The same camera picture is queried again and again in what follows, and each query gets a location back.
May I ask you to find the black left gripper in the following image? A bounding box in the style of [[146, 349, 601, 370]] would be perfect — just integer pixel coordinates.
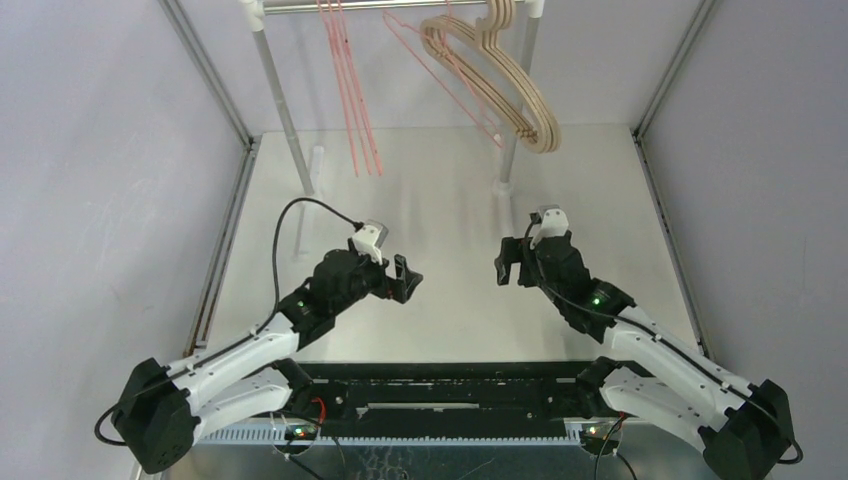
[[331, 237, 420, 316]]

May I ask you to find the pink wire hanger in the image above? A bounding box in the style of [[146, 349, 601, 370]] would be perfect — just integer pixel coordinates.
[[335, 1, 383, 176], [316, 1, 382, 176], [381, 1, 505, 149], [316, 0, 360, 177]]

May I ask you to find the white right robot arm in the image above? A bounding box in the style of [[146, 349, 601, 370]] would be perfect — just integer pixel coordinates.
[[494, 233, 804, 479]]

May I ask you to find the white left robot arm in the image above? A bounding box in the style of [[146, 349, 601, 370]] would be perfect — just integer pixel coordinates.
[[110, 249, 423, 474]]

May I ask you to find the left circuit board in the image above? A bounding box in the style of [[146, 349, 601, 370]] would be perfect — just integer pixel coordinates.
[[284, 424, 320, 443]]

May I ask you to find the circuit board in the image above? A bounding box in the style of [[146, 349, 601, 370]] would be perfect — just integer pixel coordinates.
[[284, 424, 320, 443], [580, 424, 620, 446]]

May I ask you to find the right circuit board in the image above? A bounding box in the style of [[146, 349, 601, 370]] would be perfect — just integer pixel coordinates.
[[580, 424, 620, 446]]

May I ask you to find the metal clothes rack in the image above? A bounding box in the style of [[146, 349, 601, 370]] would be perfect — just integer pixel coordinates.
[[241, 1, 561, 237]]

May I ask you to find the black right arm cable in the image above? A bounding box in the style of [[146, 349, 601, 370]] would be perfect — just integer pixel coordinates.
[[523, 211, 804, 465]]

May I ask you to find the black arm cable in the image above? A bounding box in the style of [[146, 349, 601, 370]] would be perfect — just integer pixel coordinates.
[[523, 211, 804, 465], [93, 197, 366, 447]]

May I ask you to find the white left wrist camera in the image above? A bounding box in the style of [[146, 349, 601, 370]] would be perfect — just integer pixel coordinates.
[[350, 220, 389, 265]]

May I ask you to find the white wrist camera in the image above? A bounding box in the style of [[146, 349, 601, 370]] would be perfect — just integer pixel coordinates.
[[529, 205, 570, 250], [350, 220, 389, 265]]

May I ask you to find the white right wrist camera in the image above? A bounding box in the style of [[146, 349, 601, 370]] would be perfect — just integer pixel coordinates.
[[529, 205, 570, 250]]

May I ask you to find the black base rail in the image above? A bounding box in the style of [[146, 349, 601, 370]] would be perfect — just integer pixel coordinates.
[[285, 361, 619, 442]]

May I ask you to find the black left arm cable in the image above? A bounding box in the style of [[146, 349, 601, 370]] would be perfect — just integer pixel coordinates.
[[93, 197, 366, 447]]

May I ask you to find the left aluminium frame post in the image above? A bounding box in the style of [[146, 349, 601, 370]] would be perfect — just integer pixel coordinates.
[[159, 0, 253, 353]]

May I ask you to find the aluminium frame post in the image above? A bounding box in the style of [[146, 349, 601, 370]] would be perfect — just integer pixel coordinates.
[[631, 0, 722, 341], [159, 0, 253, 353]]

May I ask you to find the right aluminium frame post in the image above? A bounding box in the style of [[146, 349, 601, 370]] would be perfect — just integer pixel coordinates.
[[631, 0, 722, 341]]

